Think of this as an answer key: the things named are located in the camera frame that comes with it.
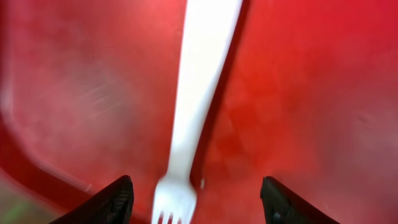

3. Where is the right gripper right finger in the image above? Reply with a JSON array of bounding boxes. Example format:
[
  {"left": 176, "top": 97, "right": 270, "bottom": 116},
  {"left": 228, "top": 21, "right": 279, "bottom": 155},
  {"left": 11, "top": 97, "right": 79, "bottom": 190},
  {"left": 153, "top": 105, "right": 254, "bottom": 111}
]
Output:
[{"left": 260, "top": 176, "right": 339, "bottom": 224}]

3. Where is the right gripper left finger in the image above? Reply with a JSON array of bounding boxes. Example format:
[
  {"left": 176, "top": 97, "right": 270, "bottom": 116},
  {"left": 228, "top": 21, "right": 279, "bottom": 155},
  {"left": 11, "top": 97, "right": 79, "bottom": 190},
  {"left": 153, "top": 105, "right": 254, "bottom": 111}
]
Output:
[{"left": 50, "top": 175, "right": 134, "bottom": 224}]

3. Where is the white plastic fork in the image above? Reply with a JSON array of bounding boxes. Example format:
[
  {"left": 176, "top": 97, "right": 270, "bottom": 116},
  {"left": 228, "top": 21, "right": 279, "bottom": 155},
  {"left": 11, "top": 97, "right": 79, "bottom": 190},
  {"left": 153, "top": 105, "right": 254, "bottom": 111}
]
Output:
[{"left": 151, "top": 0, "right": 243, "bottom": 224}]

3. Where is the red serving tray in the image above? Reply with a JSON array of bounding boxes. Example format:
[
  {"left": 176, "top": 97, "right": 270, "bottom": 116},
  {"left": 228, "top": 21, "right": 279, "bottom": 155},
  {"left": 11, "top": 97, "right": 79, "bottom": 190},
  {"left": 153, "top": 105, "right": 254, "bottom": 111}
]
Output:
[{"left": 1, "top": 0, "right": 397, "bottom": 223}]

